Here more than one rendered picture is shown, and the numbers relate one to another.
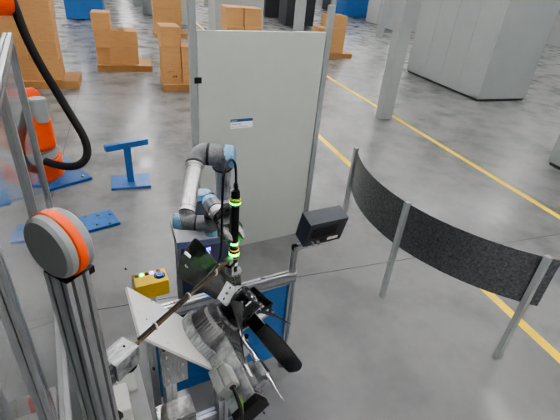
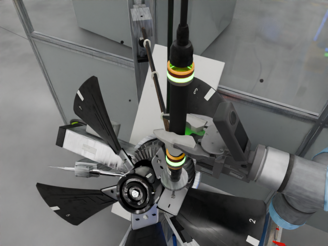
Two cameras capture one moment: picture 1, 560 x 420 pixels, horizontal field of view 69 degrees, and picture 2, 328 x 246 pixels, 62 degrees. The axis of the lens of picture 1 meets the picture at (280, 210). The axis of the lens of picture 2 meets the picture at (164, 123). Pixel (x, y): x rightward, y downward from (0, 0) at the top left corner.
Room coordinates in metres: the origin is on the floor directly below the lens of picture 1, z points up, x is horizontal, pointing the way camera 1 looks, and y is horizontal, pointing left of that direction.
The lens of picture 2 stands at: (1.65, -0.05, 1.93)
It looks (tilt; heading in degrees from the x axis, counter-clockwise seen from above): 50 degrees down; 144
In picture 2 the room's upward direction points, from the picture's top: straight up
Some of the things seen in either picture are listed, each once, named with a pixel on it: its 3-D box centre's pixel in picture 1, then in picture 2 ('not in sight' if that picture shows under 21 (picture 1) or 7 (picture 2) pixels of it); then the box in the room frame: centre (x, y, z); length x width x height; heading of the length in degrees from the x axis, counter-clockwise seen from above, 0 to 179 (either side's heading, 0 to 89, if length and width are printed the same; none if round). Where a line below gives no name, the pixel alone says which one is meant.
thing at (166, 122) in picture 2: (187, 297); (154, 75); (1.10, 0.31, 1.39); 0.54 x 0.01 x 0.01; 155
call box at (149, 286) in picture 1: (151, 285); not in sight; (1.54, 0.61, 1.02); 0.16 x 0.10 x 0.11; 120
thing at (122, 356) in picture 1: (118, 360); (141, 21); (0.81, 0.44, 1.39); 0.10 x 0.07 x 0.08; 155
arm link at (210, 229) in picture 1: (208, 223); (297, 200); (1.61, 0.33, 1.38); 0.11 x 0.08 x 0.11; 93
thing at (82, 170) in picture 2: (262, 367); (83, 170); (1.07, 0.01, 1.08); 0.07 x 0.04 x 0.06; 40
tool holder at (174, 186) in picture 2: (232, 264); (174, 165); (1.37, 0.18, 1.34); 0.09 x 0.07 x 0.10; 155
